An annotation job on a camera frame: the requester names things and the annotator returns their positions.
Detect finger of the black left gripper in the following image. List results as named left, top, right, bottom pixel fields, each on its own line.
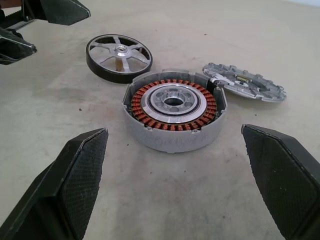
left=46, top=0, right=91, bottom=26
left=0, top=26, right=38, bottom=66

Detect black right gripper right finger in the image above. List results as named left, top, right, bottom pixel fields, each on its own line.
left=240, top=124, right=320, bottom=240

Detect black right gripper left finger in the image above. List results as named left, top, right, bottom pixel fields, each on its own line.
left=0, top=127, right=110, bottom=240

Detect black-rimmed silver spoked rotor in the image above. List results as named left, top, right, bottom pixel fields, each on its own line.
left=85, top=33, right=154, bottom=85

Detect silver notched motor cover plate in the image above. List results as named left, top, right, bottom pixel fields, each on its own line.
left=201, top=62, right=288, bottom=103

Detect grey motor housing copper coils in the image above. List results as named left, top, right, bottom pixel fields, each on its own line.
left=121, top=69, right=227, bottom=154

